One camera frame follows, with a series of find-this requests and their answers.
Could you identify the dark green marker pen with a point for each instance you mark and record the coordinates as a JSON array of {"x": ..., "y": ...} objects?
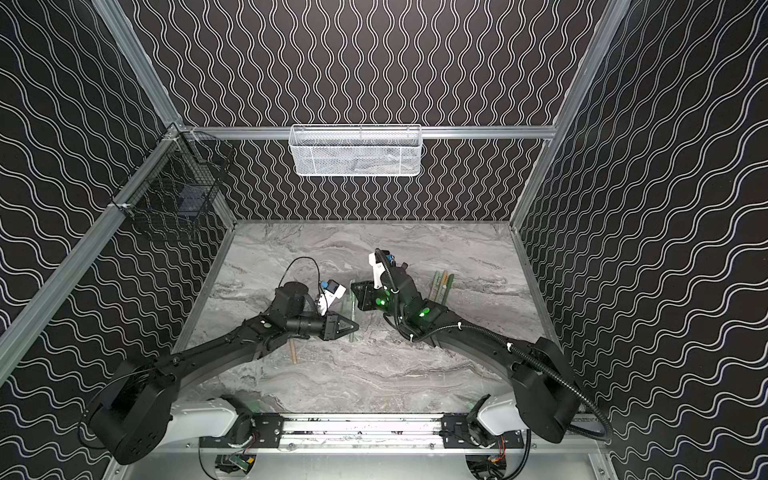
[{"x": 352, "y": 310}]

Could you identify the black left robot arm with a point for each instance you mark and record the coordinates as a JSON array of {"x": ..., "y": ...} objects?
[{"x": 132, "y": 414}]

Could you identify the black wire basket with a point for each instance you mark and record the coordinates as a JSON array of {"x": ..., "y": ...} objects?
[{"x": 181, "y": 196}]

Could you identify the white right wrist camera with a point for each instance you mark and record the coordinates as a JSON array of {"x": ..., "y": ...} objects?
[{"x": 379, "y": 270}]

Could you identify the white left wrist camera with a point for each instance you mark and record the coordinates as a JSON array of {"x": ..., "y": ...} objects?
[{"x": 330, "y": 291}]

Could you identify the white wire mesh basket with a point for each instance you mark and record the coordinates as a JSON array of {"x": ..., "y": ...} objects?
[{"x": 353, "y": 150}]

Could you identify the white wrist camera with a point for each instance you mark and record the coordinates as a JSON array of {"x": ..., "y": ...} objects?
[
  {"x": 379, "y": 270},
  {"x": 330, "y": 291}
]

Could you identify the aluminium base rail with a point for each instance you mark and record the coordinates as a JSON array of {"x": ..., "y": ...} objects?
[{"x": 438, "y": 434}]

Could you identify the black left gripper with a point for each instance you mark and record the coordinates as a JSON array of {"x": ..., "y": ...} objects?
[{"x": 330, "y": 326}]

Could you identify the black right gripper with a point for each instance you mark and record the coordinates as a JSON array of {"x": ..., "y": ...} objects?
[{"x": 366, "y": 293}]

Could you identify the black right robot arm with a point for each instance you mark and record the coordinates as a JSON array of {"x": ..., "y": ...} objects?
[{"x": 541, "y": 397}]

